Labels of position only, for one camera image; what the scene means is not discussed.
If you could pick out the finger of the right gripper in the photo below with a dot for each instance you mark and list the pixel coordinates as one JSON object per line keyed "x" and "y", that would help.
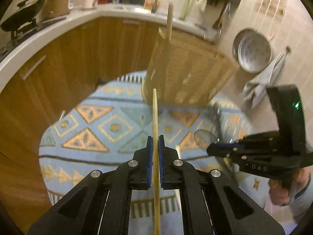
{"x": 224, "y": 149}
{"x": 286, "y": 103}

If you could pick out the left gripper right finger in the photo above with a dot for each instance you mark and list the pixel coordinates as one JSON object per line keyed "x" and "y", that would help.
{"x": 211, "y": 203}

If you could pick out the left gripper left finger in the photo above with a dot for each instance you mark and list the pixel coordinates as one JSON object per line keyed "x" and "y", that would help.
{"x": 100, "y": 203}

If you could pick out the clear spoon steel handle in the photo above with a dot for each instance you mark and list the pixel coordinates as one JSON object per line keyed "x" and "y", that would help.
{"x": 203, "y": 138}

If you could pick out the wooden chopstick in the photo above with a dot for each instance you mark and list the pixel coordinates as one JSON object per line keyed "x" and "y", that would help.
{"x": 155, "y": 172}

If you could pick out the hanging ladle utensils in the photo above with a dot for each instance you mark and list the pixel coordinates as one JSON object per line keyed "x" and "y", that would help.
{"x": 225, "y": 11}

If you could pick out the person's right hand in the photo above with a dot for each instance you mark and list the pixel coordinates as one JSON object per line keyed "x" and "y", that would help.
{"x": 280, "y": 195}

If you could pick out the grey hanging towel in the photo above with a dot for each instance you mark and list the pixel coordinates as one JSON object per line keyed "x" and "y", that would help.
{"x": 255, "y": 89}

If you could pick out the steel steamer tray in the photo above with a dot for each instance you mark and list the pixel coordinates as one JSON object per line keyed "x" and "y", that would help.
{"x": 252, "y": 50}

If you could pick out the patterned blue table mat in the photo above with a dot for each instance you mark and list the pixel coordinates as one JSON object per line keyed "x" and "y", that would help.
{"x": 107, "y": 127}

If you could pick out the beige plastic utensil basket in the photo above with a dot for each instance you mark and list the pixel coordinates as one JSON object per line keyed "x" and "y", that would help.
{"x": 185, "y": 70}

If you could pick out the green patterned bottle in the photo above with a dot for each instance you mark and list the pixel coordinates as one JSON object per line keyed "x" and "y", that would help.
{"x": 185, "y": 10}

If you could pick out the yellow detergent bottle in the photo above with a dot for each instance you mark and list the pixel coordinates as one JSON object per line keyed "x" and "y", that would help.
{"x": 148, "y": 4}

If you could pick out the black gas stove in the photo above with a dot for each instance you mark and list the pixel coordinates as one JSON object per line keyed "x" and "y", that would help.
{"x": 18, "y": 37}

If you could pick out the black wok pan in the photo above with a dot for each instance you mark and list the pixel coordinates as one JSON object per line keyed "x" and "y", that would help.
{"x": 25, "y": 13}

